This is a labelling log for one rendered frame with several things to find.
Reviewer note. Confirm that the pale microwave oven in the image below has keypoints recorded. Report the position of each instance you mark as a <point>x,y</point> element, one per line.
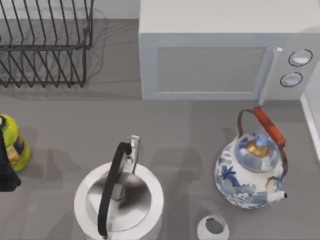
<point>200,30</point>

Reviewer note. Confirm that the blue and white porcelain teapot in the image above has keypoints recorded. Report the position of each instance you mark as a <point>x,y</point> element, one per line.
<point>247,172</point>

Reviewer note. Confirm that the white cup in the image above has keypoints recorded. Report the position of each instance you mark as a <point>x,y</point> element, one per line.
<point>212,227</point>

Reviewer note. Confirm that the small microwave knob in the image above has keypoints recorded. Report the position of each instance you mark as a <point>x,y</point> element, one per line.
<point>291,79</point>

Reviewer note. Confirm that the yellow-green bottle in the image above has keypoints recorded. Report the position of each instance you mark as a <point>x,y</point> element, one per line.
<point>18,150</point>

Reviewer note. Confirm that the large microwave knob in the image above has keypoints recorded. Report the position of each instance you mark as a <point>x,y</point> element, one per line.
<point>300,58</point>

